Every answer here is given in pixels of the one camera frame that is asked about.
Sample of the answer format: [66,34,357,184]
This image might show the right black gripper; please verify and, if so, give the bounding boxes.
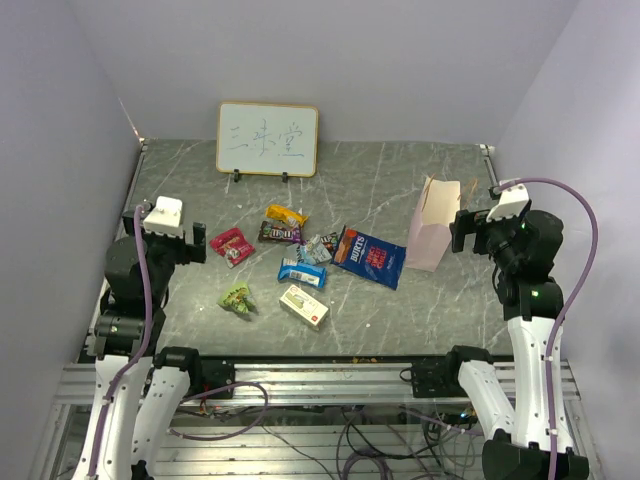
[449,207,527,270]

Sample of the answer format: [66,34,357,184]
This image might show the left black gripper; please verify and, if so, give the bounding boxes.
[122,209,204,302]

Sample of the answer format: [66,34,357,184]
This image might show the pink paper bag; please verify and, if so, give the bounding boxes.
[405,175,478,272]

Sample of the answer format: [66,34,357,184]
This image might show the red Himalaya candy pouch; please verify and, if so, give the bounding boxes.
[209,227,255,268]

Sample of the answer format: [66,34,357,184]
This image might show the green Himalaya candy pouch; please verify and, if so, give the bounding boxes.
[217,282,256,315]

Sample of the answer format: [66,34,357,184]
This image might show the blue Burts chips bag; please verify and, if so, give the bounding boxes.
[331,226,406,290]

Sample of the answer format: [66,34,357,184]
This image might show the grey Himalaya candy pouch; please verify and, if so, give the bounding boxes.
[297,235,332,265]

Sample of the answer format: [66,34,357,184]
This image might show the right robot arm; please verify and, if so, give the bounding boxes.
[440,209,590,479]

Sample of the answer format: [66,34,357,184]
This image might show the brown purple M&M's pack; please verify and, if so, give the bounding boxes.
[258,221,302,244]

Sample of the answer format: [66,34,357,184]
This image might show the yellow candy bar wrapper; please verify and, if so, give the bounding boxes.
[265,204,308,227]

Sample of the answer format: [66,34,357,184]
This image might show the white green small box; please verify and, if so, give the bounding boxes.
[279,285,329,330]

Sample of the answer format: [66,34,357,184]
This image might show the blue cookie bar wrapper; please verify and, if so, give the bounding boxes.
[277,258,327,288]

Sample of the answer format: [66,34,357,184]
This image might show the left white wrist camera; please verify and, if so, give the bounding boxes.
[143,196,184,238]

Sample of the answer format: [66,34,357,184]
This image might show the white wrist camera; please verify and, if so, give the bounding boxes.
[143,196,184,238]
[486,180,530,222]

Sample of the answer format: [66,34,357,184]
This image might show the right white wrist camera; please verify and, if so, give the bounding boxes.
[486,180,530,222]

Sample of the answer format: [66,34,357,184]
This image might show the white board with yellow frame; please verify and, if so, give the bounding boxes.
[216,101,319,178]

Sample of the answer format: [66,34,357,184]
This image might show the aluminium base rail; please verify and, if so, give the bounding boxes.
[53,361,581,408]

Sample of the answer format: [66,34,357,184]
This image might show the loose floor cables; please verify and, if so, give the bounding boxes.
[164,382,481,480]

